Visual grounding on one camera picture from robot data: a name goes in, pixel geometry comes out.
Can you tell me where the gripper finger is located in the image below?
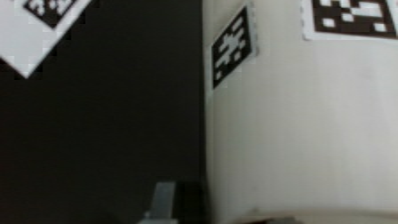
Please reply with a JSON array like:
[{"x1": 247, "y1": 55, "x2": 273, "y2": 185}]
[{"x1": 138, "y1": 181, "x2": 209, "y2": 224}]

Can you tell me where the white lamp shade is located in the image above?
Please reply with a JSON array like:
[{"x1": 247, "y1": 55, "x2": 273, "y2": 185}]
[{"x1": 202, "y1": 0, "x2": 398, "y2": 224}]

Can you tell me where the white marker sheet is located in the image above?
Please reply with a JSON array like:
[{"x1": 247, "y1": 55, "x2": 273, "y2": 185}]
[{"x1": 0, "y1": 0, "x2": 92, "y2": 78}]

